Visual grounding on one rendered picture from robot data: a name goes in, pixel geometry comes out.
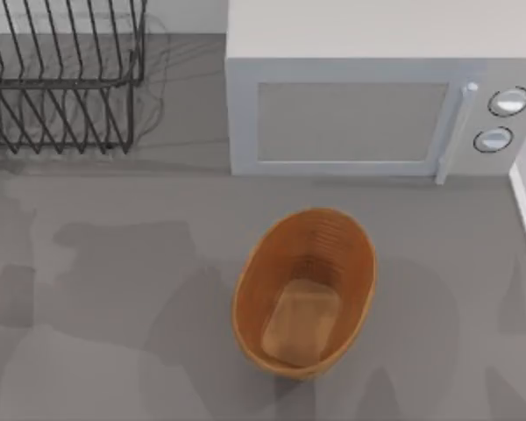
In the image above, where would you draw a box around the pale microwave oven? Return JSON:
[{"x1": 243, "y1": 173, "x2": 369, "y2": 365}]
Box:
[{"x1": 224, "y1": 0, "x2": 526, "y2": 186}]

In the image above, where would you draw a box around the microwave oven door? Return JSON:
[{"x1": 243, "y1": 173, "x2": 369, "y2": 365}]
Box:
[{"x1": 226, "y1": 56, "x2": 484, "y2": 178}]

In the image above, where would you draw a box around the dark wire dish rack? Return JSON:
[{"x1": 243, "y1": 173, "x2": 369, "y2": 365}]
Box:
[{"x1": 0, "y1": 0, "x2": 149, "y2": 155}]

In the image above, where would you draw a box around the large round microwave knob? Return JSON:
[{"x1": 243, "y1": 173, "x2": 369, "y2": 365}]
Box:
[{"x1": 487, "y1": 86, "x2": 526, "y2": 118}]

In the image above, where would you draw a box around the small round microwave knob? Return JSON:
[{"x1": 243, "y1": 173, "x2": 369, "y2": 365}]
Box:
[{"x1": 473, "y1": 126, "x2": 515, "y2": 153}]

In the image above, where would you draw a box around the pale microwave door handle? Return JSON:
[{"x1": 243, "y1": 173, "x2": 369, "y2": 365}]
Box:
[{"x1": 434, "y1": 81, "x2": 480, "y2": 186}]

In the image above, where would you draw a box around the brown oval wicker basket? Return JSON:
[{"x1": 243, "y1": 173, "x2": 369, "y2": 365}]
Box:
[{"x1": 231, "y1": 208, "x2": 378, "y2": 382}]

